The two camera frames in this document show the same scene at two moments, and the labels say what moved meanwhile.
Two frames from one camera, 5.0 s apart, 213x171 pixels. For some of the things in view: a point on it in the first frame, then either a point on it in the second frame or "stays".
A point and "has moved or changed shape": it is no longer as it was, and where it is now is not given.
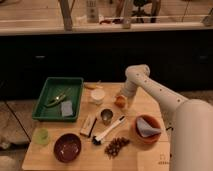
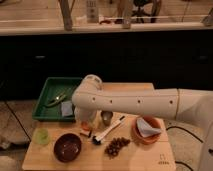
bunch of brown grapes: x=112 y=150 stays
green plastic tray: x=59 y=99 stays
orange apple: x=120 y=101 has moved or changed shape
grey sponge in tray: x=67 y=108 stays
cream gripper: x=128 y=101 → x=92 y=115
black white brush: x=98 y=138 stays
